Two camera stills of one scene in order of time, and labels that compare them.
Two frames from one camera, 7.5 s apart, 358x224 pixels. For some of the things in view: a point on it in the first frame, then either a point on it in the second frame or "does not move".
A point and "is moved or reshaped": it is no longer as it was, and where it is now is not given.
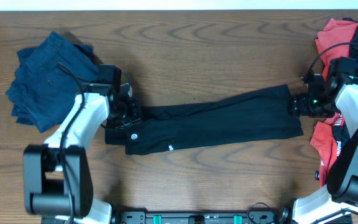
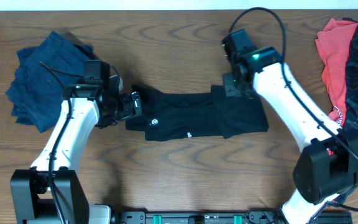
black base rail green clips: (252, 217) does not move
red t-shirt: (327, 33) does not move
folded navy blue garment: (47, 79) does not move
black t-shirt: (262, 114) is moved or reshaped
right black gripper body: (316, 106) -> (235, 88)
